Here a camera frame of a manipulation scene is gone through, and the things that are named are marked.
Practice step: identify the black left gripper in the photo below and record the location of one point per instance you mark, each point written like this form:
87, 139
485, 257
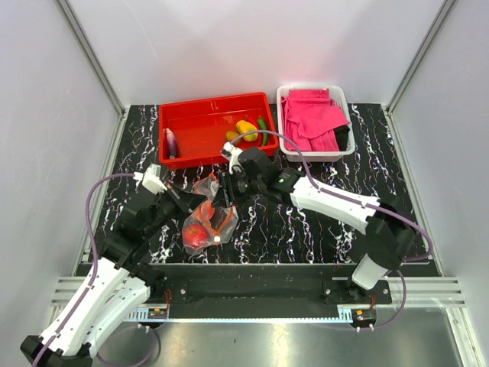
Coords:
193, 200

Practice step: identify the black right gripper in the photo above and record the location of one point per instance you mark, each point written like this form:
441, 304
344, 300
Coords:
228, 181

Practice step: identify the clear zip top bag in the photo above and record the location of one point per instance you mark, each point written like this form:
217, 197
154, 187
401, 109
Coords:
208, 226

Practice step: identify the purple fake eggplant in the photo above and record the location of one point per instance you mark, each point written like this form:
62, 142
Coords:
171, 143

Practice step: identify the yellow green fake mango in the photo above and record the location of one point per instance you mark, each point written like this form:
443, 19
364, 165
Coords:
248, 130

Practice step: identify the green fake chili pepper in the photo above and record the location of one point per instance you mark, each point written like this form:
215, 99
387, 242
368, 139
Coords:
263, 126

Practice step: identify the red fake chili pepper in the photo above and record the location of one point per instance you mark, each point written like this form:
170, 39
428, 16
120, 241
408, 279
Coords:
252, 120

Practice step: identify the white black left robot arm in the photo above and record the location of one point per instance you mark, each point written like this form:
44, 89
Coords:
117, 283

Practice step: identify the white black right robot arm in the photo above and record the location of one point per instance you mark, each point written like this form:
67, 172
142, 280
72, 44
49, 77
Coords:
388, 234

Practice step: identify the orange fake peach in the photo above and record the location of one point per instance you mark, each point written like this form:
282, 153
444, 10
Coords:
206, 210

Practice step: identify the red fake apple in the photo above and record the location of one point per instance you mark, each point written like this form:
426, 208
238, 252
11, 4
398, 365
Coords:
195, 236

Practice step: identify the red plastic tray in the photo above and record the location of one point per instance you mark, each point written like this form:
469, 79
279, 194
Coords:
200, 126

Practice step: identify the white plastic basket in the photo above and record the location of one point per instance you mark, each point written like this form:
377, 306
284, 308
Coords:
318, 156

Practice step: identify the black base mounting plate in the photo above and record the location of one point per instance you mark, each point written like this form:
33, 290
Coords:
247, 292

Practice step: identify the pink cloth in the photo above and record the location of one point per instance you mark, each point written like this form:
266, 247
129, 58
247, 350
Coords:
312, 121

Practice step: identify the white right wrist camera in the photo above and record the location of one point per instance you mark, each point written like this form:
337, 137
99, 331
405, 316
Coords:
231, 154

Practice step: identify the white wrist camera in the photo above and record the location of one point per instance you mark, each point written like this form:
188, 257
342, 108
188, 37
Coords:
231, 154
150, 179

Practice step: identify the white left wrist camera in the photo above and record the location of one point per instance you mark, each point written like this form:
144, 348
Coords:
150, 179

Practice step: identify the white slotted cable duct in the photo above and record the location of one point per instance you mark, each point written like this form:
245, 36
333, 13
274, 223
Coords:
148, 315

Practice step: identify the left aluminium frame post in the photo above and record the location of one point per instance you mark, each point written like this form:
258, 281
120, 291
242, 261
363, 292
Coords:
76, 28

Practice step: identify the aluminium frame post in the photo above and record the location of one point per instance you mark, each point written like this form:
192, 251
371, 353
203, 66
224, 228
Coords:
76, 28
434, 30

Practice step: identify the right aluminium frame post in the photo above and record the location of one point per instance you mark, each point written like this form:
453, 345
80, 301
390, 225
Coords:
434, 30

